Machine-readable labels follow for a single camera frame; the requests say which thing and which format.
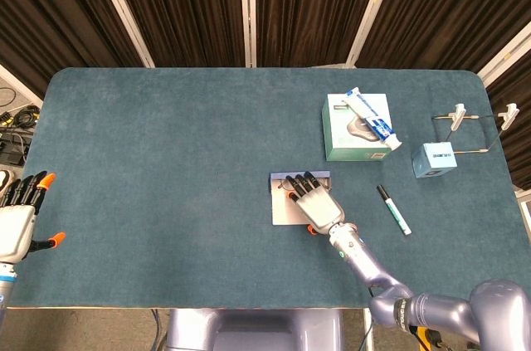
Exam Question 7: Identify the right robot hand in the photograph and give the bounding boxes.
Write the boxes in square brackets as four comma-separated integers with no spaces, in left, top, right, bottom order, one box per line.
[285,170,346,236]

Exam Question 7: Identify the blue white toothpaste tube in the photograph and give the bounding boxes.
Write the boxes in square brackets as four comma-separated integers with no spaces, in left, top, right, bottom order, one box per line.
[341,86,403,151]

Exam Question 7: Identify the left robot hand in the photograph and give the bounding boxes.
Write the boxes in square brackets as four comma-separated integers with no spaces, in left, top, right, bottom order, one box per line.
[0,171,66,263]

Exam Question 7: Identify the grey purple robot base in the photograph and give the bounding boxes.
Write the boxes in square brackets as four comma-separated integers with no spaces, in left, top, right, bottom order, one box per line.
[165,308,346,351]

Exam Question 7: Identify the thin blue cable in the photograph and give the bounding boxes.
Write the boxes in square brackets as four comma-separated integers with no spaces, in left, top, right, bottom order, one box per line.
[151,308,163,351]

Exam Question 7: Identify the green white product box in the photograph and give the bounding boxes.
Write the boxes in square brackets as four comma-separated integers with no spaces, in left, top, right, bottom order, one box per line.
[321,92,393,163]

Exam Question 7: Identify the white rounded floor device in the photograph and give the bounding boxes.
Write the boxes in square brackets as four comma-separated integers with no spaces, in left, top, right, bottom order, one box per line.
[0,170,17,194]

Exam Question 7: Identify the white marker with black cap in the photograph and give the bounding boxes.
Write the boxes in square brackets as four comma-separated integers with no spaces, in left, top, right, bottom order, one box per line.
[376,184,413,236]

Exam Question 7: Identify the white table leg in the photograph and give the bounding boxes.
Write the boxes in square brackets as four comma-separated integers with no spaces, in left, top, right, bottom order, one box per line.
[363,308,374,351]

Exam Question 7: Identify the blue felt table mat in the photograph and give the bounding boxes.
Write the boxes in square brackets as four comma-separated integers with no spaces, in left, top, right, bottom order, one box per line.
[7,67,524,310]

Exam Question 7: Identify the small light blue cube box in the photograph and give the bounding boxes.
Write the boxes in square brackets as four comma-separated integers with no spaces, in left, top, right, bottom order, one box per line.
[410,141,458,179]

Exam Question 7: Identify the white plastic clip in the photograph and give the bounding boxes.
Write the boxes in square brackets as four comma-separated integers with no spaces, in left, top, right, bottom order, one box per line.
[447,104,467,133]
[497,103,520,132]

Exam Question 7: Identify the black yellow cable bundle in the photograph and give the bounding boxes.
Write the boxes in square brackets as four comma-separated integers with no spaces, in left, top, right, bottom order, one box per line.
[0,104,41,128]

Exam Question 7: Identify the black foot pedal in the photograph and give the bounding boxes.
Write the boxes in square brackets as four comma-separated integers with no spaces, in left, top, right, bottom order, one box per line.
[0,126,32,168]

